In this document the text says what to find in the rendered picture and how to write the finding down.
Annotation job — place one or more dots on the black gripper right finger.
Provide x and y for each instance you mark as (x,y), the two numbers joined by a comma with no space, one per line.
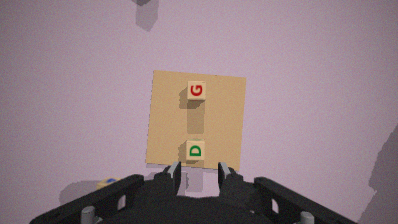
(293,208)

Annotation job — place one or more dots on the tan flat mat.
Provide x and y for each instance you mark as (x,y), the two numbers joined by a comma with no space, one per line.
(218,120)

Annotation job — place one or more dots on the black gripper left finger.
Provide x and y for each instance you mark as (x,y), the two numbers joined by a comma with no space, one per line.
(103,203)

